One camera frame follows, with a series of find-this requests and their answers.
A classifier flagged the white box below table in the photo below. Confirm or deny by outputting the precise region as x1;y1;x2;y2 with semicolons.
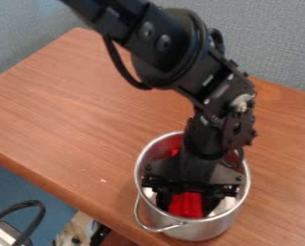
0;221;22;246

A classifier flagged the metal pot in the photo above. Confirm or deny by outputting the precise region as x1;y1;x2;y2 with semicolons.
133;130;253;242

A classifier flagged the red plastic block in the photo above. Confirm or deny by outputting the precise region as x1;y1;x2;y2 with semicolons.
168;183;204;219

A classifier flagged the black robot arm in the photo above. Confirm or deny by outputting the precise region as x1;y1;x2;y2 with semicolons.
61;0;257;219

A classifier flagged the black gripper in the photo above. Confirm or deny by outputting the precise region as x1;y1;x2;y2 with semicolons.
140;118;248;216

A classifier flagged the black cable loop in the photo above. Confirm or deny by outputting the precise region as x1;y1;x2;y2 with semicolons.
0;199;47;246

